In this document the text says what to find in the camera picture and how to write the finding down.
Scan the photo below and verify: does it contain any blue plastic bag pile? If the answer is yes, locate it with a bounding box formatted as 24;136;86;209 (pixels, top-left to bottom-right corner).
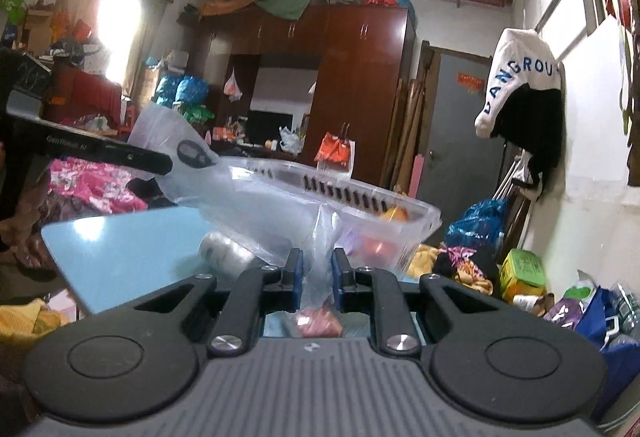
444;198;508;249

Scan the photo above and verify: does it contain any yellow cloth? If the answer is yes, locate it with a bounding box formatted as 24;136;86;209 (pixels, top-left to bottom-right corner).
0;299;68;345

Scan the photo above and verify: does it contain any brown window curtain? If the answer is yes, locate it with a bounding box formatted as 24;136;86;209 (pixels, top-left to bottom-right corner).
55;0;172;96

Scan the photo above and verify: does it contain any grey door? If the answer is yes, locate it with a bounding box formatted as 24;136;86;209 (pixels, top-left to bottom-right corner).
416;48;503;242

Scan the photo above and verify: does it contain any clear plastic bag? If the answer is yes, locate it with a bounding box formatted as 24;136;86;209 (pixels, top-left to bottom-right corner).
129;104;345;339

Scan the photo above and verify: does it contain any green box on floor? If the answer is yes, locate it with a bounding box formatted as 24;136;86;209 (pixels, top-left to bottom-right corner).
499;249;547;304

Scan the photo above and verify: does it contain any dark red wooden wardrobe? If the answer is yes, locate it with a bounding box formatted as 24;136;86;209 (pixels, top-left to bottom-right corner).
188;4;416;184

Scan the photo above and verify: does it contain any green cloth on wardrobe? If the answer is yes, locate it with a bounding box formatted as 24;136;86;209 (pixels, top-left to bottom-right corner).
255;0;313;21

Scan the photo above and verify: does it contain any white black hanging jacket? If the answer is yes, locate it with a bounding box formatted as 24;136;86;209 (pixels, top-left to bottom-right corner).
475;28;564;202

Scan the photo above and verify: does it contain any white plastic hanging bag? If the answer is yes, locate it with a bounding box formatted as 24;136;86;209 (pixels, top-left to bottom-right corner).
224;70;243;102

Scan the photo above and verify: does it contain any pink floral blanket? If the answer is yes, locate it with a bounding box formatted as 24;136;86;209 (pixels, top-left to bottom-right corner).
49;157;148;215

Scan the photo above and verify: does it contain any clear plastic storage basket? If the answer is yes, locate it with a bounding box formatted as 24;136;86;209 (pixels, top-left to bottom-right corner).
222;156;442;272

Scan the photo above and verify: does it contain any orange white hanging bag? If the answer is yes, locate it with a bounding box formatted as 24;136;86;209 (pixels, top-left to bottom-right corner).
314;123;356;170

